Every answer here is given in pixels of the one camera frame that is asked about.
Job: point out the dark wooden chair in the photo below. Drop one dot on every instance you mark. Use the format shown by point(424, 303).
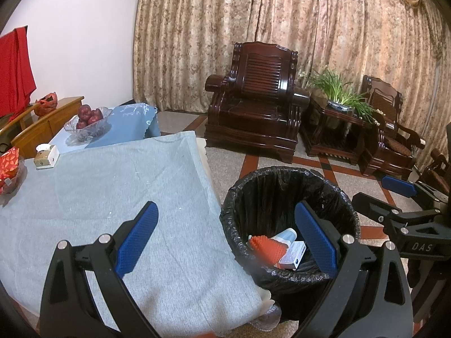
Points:
point(437, 172)

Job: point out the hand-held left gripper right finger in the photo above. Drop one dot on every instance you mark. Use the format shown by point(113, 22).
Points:
point(315, 239)

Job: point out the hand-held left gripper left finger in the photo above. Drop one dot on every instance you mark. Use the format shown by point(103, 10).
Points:
point(135, 239)

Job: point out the orange spiky mat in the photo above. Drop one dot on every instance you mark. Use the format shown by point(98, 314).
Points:
point(269, 250)

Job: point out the grey shoe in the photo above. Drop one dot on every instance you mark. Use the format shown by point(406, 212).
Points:
point(269, 315)

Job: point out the dark wooden slatted armchair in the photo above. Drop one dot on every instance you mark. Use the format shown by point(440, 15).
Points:
point(253, 112)

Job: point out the white tissue box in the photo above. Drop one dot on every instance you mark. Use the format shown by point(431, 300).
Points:
point(45, 156)

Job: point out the cream scalloped table cover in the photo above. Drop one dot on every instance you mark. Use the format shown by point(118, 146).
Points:
point(203, 151)

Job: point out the dark wooden cushioned armchair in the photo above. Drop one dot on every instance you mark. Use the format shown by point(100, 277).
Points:
point(387, 148)

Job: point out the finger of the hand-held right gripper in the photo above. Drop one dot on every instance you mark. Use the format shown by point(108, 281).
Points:
point(398, 186)
point(370, 204)

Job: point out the blue and white bottle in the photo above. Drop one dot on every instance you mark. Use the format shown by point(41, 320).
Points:
point(285, 236)

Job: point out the glass dish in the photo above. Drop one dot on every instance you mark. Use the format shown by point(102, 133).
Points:
point(17, 183)

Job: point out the bin with black bag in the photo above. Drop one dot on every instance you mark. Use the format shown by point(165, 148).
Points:
point(267, 197)

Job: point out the white printed carton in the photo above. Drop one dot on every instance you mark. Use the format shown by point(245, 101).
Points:
point(294, 253)

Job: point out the glass fruit bowl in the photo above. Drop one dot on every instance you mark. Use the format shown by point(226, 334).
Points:
point(91, 130)

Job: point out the wooden television cabinet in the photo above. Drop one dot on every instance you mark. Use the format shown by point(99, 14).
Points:
point(53, 123)

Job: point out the potted green plant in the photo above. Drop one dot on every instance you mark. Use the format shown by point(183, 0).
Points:
point(334, 84)

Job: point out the grey-blue tablecloth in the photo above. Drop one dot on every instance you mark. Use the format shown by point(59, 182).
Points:
point(105, 183)

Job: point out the blue embroidered tablecloth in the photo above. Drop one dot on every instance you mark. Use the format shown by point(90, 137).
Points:
point(130, 123)

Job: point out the dark wooden side table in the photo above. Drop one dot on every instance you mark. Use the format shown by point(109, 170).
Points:
point(331, 133)

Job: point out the red apple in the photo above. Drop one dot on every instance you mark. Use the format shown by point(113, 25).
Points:
point(96, 115)
point(81, 124)
point(84, 111)

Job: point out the beige floral curtain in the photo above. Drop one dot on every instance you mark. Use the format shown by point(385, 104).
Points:
point(246, 7)

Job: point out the red patterned packet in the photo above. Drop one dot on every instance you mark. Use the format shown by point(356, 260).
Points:
point(8, 165)

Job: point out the red cloth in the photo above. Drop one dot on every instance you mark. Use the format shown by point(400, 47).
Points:
point(17, 70)

